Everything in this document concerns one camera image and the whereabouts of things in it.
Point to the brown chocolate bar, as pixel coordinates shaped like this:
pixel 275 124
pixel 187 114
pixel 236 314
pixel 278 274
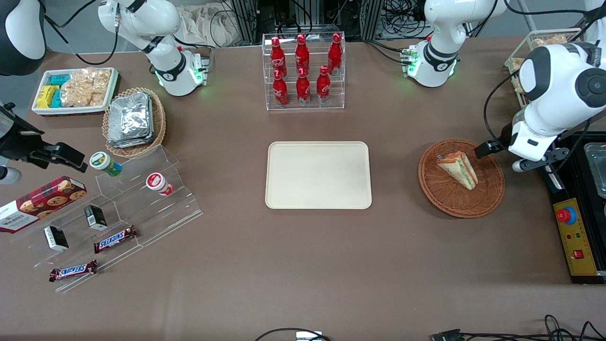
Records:
pixel 73 271
pixel 115 239

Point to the beige crumpled cloth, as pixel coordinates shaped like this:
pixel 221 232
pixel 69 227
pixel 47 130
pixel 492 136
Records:
pixel 203 23

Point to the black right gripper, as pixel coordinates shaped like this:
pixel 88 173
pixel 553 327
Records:
pixel 18 142

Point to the triangular sandwich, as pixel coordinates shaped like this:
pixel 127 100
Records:
pixel 458 168

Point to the bagged fried snack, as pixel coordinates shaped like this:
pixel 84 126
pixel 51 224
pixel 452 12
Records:
pixel 517 84
pixel 516 64
pixel 549 41

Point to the oval wicker basket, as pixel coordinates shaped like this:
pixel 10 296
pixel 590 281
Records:
pixel 158 128

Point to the yellow snack packet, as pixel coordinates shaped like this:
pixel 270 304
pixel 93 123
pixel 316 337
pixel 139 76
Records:
pixel 46 96

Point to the red tartan cookie box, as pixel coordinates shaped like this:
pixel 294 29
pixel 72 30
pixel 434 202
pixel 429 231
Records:
pixel 40 203

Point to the red lid snack cup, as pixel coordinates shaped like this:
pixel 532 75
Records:
pixel 158 183

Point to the small white device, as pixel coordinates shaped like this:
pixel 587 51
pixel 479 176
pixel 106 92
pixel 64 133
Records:
pixel 308 336

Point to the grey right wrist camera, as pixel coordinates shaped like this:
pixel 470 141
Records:
pixel 8 175

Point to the green lid snack cup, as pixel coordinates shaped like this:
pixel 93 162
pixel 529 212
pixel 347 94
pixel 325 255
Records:
pixel 104 163

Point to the white rectangular snack tray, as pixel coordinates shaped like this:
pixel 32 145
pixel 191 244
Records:
pixel 42 111

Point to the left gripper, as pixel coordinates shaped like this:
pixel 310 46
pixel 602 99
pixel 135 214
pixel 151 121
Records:
pixel 503 138

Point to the clear acrylic stepped display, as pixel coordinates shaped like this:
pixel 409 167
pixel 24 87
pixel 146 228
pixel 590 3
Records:
pixel 142 208

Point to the aluminium frame post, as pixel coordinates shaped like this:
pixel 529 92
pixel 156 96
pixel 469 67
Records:
pixel 371 19
pixel 246 19

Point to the beige rectangular serving tray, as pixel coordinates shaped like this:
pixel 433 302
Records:
pixel 318 175

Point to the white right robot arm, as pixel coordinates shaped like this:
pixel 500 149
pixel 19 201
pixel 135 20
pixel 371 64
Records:
pixel 156 28

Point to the small black box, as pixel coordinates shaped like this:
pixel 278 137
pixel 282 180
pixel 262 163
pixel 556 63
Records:
pixel 56 237
pixel 96 217

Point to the black appliance housing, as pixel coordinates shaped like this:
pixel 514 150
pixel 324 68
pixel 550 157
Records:
pixel 575 156

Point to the red cola bottle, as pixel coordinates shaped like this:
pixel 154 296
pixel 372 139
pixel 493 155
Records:
pixel 280 90
pixel 323 86
pixel 302 52
pixel 335 52
pixel 303 89
pixel 277 54

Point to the yellow control panel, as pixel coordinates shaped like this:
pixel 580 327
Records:
pixel 575 241

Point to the clear bag of rice crackers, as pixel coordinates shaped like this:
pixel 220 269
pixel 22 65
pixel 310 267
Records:
pixel 85 87

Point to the stack of silver foil packs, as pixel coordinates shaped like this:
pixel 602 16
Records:
pixel 130 118

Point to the round brown wicker basket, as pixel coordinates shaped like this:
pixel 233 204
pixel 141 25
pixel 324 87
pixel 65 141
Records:
pixel 454 201

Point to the clear acrylic bottle rack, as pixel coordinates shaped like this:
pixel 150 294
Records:
pixel 305 106

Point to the red emergency stop button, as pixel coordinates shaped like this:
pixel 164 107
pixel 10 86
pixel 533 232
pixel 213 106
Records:
pixel 566 215

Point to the teal snack packet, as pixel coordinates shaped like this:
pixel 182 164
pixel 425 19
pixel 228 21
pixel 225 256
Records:
pixel 56 99
pixel 59 79

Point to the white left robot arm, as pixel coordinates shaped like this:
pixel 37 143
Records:
pixel 440 28

